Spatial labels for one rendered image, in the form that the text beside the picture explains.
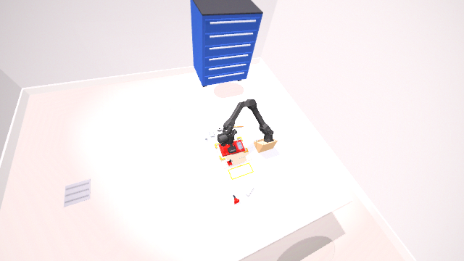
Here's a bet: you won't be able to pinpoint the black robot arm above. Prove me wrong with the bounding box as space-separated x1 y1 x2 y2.
217 99 274 146

